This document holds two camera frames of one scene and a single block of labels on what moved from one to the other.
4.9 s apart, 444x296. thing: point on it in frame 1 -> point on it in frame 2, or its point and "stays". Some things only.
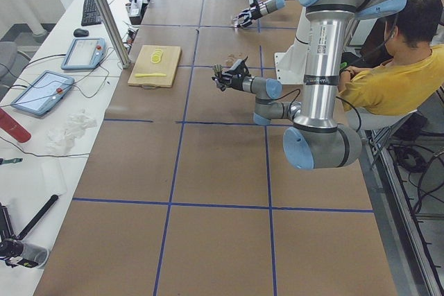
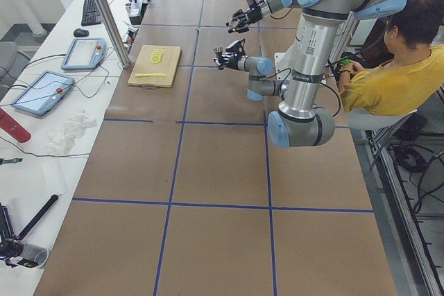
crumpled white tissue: (61, 141) stays
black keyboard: (91, 15) stays
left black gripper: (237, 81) -> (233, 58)
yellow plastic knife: (141, 75) stays
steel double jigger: (218, 69) -> (218, 50)
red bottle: (13, 127) stays
